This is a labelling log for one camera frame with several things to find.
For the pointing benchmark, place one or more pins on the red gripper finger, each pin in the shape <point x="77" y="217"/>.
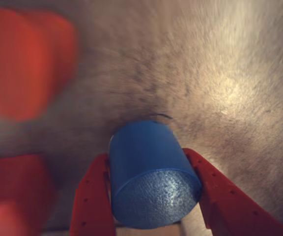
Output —
<point x="92" y="196"/>
<point x="225" y="196"/>

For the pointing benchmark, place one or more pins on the orange teardrop block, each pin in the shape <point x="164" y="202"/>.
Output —
<point x="26" y="64"/>

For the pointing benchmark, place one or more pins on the red cube block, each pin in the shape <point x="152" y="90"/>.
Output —
<point x="13" y="186"/>

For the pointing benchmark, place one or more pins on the blue cylinder block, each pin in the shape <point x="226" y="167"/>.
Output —
<point x="146" y="167"/>

